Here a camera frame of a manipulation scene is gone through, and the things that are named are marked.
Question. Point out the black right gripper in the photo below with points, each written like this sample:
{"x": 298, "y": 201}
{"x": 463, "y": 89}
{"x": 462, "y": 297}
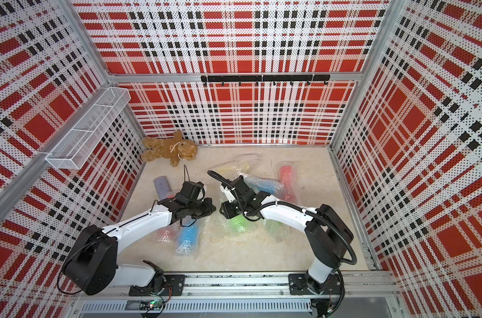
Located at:
{"x": 228, "y": 212}

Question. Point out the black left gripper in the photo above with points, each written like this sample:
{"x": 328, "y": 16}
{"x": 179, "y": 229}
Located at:
{"x": 208, "y": 210}

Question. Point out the green wine glass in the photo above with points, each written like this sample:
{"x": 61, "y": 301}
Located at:
{"x": 277, "y": 231}
{"x": 221, "y": 228}

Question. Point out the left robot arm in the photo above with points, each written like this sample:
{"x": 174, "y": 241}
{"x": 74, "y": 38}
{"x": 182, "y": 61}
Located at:
{"x": 92, "y": 263}

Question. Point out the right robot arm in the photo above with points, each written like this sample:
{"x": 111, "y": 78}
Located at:
{"x": 329, "y": 237}

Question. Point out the blue glass in bubble wrap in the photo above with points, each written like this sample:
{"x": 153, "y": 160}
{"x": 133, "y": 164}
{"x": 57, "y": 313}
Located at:
{"x": 187, "y": 243}

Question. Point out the pink glass in bubble wrap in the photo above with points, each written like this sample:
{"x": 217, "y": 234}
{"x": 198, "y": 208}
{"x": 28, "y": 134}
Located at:
{"x": 167, "y": 234}

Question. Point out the purple glass in bubble wrap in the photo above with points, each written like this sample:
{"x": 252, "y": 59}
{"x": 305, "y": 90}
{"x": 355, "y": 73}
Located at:
{"x": 163, "y": 188}

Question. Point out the yellow glass in bubble wrap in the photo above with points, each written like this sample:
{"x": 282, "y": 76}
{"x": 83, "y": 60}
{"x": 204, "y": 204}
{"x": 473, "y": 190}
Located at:
{"x": 242, "y": 165}

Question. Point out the red glass in bubble wrap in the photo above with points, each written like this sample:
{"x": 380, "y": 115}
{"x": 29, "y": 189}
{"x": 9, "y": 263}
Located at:
{"x": 287, "y": 174}

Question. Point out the light blue wrapped glass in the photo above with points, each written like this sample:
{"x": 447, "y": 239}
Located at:
{"x": 272, "y": 187}

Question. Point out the brown teddy bear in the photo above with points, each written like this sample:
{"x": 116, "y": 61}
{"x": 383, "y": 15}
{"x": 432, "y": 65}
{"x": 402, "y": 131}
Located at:
{"x": 175, "y": 149}

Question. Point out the green circuit board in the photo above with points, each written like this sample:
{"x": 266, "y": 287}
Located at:
{"x": 152, "y": 306}

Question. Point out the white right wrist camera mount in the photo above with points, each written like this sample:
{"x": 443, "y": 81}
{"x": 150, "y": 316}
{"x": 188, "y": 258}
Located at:
{"x": 238, "y": 190}

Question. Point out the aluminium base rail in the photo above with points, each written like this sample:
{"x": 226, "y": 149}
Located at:
{"x": 252, "y": 294}

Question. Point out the white wire mesh basket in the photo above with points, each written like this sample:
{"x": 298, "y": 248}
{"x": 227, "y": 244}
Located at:
{"x": 74, "y": 149}

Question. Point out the black hook rail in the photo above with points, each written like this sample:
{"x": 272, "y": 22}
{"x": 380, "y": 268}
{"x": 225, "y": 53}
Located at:
{"x": 267, "y": 78}

